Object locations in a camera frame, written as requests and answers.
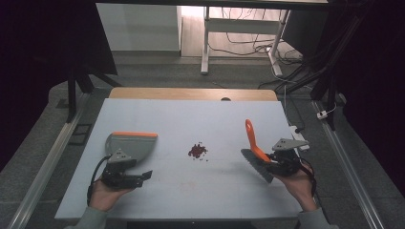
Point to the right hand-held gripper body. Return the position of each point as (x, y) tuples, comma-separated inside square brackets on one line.
[(286, 159)]

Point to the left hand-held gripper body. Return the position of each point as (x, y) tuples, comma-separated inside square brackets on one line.
[(118, 168)]

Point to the grey dustpan with orange edge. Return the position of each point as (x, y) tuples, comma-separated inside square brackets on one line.
[(140, 148)]

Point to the pile of red beans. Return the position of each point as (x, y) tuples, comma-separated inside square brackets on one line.
[(197, 150)]

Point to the person's right hand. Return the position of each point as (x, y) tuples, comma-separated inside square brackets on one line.
[(297, 187)]

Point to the person's left hand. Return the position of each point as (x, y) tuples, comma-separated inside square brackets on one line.
[(102, 197)]

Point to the white power strip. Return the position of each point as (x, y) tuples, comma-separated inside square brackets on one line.
[(296, 134)]

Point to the white foam board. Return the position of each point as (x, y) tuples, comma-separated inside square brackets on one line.
[(197, 194)]

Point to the white plug adapter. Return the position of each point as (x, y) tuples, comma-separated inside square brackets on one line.
[(322, 114)]

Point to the black metal stand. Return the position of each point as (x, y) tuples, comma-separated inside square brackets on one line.
[(72, 95), (331, 86)]

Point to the wooden table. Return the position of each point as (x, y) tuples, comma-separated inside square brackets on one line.
[(178, 93)]

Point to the dark curtain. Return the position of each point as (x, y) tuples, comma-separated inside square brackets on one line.
[(379, 95), (38, 63)]

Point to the white cabinet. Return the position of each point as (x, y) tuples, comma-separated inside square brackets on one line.
[(140, 28)]

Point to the black floor bracket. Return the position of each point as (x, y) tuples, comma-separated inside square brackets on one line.
[(72, 140)]

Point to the aluminium rail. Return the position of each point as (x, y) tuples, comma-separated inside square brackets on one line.
[(47, 162), (347, 165)]

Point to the white desk frame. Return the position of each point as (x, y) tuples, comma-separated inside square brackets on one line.
[(242, 26)]

